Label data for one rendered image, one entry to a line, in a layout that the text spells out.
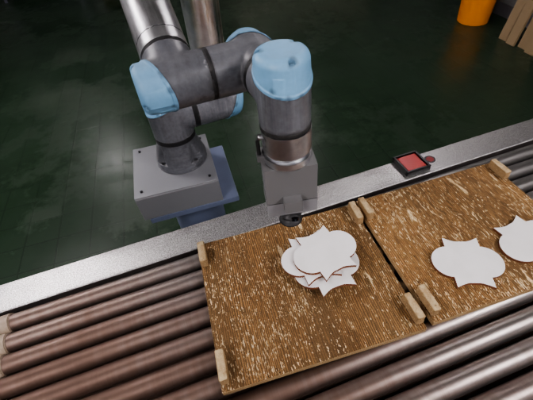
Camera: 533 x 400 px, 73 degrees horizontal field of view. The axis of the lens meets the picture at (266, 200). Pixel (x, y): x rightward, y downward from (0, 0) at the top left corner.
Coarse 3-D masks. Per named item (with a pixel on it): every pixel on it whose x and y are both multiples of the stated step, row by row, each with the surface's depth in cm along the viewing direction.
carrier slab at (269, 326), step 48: (240, 240) 88; (288, 240) 87; (240, 288) 79; (288, 288) 78; (336, 288) 77; (384, 288) 76; (240, 336) 72; (288, 336) 71; (336, 336) 70; (384, 336) 69; (240, 384) 66
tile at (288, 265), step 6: (294, 240) 83; (294, 246) 82; (288, 252) 81; (282, 258) 80; (288, 258) 80; (282, 264) 79; (288, 264) 78; (288, 270) 78; (294, 270) 77; (294, 276) 77; (300, 276) 77; (306, 276) 76; (312, 276) 76; (318, 276) 76; (312, 282) 75
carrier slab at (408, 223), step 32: (416, 192) 94; (448, 192) 93; (480, 192) 92; (512, 192) 91; (384, 224) 88; (416, 224) 87; (448, 224) 86; (480, 224) 85; (416, 256) 81; (448, 288) 75; (480, 288) 74; (512, 288) 74; (448, 320) 72
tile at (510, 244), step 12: (516, 216) 85; (504, 228) 83; (516, 228) 83; (528, 228) 82; (504, 240) 81; (516, 240) 80; (528, 240) 80; (504, 252) 79; (516, 252) 78; (528, 252) 78
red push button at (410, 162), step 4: (404, 156) 105; (408, 156) 105; (412, 156) 105; (416, 156) 105; (400, 160) 104; (404, 160) 104; (408, 160) 104; (412, 160) 104; (416, 160) 104; (420, 160) 103; (404, 164) 103; (408, 164) 103; (412, 164) 103; (416, 164) 102; (420, 164) 102; (424, 164) 102; (408, 168) 102; (412, 168) 102
